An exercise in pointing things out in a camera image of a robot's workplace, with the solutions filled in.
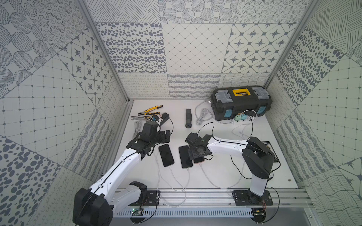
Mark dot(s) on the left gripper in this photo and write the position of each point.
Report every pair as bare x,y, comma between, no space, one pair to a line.
160,136

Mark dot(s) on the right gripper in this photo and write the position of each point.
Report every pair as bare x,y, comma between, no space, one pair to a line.
192,154

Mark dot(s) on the black phone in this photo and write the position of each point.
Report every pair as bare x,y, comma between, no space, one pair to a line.
166,155
186,162

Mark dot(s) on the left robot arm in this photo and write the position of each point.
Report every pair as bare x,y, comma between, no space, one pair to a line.
97,205

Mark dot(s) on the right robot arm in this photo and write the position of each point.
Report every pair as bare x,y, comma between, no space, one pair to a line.
257,156

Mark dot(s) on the yellow black pliers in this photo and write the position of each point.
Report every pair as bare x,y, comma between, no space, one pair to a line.
148,111

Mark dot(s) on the black power strip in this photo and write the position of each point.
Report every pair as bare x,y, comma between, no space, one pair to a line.
164,118

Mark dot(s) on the black yellow toolbox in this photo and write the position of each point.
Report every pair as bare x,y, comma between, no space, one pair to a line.
226,103

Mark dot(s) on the green white power strip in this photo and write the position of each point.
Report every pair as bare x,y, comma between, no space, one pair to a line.
242,117

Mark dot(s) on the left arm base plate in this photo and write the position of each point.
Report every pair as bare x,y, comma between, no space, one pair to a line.
149,198

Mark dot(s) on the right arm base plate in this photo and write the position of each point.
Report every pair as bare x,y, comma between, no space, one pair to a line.
247,198

